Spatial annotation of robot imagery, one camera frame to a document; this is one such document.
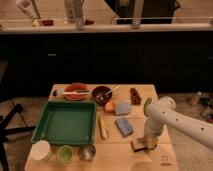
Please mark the orange red bowl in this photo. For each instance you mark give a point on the orange red bowl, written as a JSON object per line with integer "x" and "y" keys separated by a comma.
{"x": 73, "y": 88}

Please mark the yellow banana shaped toy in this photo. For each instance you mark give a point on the yellow banana shaped toy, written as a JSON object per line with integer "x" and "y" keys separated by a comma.
{"x": 103, "y": 128}

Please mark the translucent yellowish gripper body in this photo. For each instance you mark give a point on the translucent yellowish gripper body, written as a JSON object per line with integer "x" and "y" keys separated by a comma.
{"x": 149, "y": 143}

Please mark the green plastic tray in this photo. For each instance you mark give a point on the green plastic tray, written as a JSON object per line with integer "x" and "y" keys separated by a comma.
{"x": 66, "y": 123}

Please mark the white cup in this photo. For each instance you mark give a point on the white cup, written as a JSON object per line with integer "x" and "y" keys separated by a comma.
{"x": 41, "y": 151}

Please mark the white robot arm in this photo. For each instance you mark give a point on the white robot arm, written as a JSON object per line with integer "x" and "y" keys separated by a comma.
{"x": 162, "y": 112}

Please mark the dark brown bowl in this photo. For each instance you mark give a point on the dark brown bowl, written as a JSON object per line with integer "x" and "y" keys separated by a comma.
{"x": 101, "y": 90}

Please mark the metal cup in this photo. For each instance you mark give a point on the metal cup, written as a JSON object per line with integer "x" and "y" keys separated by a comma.
{"x": 87, "y": 152}

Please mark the grey blue cloth pad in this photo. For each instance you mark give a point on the grey blue cloth pad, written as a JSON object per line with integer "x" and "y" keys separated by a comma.
{"x": 122, "y": 108}

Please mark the white handled brush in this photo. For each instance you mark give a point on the white handled brush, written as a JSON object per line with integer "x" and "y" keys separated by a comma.
{"x": 59, "y": 92}

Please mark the green cup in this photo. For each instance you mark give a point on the green cup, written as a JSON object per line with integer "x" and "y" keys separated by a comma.
{"x": 64, "y": 154}

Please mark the wooden spoon in bowl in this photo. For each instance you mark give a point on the wooden spoon in bowl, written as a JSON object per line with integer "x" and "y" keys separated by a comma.
{"x": 114, "y": 88}

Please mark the blue sponge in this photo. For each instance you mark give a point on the blue sponge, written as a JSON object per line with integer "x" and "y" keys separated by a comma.
{"x": 124, "y": 126}

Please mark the wooden eraser with black felt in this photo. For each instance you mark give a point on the wooden eraser with black felt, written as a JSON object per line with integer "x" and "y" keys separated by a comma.
{"x": 139, "y": 144}

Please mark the orange round fruit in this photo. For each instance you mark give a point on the orange round fruit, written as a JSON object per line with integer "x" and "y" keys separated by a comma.
{"x": 110, "y": 107}

